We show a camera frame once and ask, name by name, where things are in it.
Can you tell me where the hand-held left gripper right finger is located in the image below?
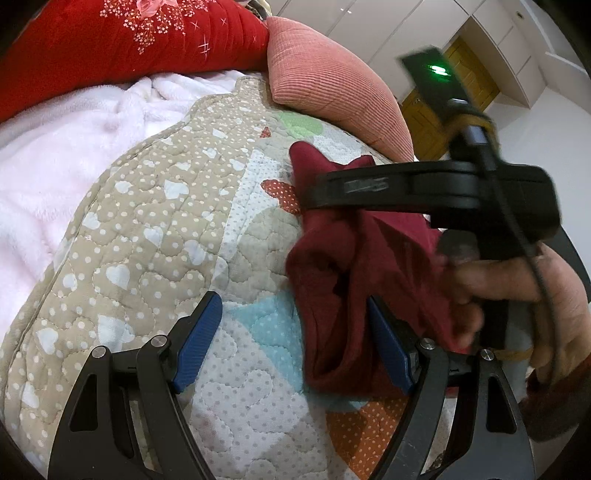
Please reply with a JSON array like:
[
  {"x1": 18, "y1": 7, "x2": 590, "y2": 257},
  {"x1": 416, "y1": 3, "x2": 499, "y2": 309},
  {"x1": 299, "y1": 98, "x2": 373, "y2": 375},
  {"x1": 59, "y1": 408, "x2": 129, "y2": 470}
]
[{"x1": 367, "y1": 295, "x2": 536, "y2": 480}]

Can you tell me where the pink corduroy pillow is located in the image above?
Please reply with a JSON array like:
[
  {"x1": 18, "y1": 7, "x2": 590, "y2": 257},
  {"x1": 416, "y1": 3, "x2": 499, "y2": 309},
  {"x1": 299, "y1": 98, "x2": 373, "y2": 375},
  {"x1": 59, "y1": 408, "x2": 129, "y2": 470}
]
[{"x1": 267, "y1": 16, "x2": 416, "y2": 163}]

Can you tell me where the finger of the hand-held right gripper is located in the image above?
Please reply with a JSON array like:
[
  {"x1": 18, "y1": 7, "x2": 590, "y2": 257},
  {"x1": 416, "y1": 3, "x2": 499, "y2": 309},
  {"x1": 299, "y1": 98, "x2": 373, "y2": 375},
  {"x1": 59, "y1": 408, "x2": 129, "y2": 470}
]
[{"x1": 302, "y1": 162, "x2": 416, "y2": 214}]

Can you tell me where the red floral pillow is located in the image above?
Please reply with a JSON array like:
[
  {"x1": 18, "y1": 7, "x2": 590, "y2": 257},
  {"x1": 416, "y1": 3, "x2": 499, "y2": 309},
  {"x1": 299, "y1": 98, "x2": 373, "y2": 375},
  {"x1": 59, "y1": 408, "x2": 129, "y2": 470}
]
[{"x1": 0, "y1": 0, "x2": 271, "y2": 123}]

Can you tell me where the black cable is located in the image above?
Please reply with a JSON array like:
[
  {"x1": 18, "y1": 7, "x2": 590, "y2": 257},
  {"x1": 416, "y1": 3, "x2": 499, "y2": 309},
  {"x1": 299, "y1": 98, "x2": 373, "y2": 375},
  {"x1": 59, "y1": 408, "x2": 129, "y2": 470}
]
[{"x1": 464, "y1": 124, "x2": 552, "y2": 303}]

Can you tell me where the wooden door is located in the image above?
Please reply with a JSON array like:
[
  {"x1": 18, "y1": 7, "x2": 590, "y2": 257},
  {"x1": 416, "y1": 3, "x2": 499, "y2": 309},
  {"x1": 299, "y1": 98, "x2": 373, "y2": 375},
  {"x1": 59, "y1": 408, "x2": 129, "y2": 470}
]
[{"x1": 399, "y1": 37, "x2": 502, "y2": 162}]

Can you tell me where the pale pink fleece blanket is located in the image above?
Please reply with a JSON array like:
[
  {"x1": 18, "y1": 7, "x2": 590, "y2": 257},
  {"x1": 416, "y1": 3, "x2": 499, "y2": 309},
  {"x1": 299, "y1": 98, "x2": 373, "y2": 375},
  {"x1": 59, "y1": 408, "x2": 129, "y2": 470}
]
[{"x1": 0, "y1": 70, "x2": 252, "y2": 324}]

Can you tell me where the person's right hand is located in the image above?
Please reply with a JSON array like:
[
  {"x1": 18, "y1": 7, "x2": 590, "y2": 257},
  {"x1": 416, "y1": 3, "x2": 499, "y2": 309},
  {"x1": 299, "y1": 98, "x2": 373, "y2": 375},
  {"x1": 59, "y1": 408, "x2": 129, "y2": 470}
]
[{"x1": 438, "y1": 242, "x2": 591, "y2": 385}]

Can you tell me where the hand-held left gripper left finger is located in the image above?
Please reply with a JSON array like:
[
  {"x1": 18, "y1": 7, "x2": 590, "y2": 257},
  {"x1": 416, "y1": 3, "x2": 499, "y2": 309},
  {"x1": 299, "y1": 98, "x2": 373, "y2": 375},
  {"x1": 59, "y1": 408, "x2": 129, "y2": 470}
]
[{"x1": 46, "y1": 291, "x2": 223, "y2": 480}]

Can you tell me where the maroon fleece sweater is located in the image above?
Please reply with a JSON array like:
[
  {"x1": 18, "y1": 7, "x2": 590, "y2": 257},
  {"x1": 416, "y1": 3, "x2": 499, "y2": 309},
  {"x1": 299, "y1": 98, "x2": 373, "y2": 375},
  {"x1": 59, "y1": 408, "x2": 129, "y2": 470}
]
[{"x1": 285, "y1": 141, "x2": 485, "y2": 401}]

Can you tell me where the person's right forearm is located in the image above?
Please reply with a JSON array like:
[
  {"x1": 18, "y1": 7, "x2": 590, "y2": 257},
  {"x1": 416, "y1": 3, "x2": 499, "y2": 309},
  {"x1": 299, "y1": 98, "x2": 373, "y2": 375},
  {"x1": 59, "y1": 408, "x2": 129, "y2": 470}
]
[{"x1": 519, "y1": 355, "x2": 591, "y2": 441}]

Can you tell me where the patchwork dotted quilt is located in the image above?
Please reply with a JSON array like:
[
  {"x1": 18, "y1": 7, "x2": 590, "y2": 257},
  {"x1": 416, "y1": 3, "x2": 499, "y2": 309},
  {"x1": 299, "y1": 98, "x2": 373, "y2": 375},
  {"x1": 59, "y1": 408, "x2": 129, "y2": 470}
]
[{"x1": 0, "y1": 74, "x2": 532, "y2": 480}]

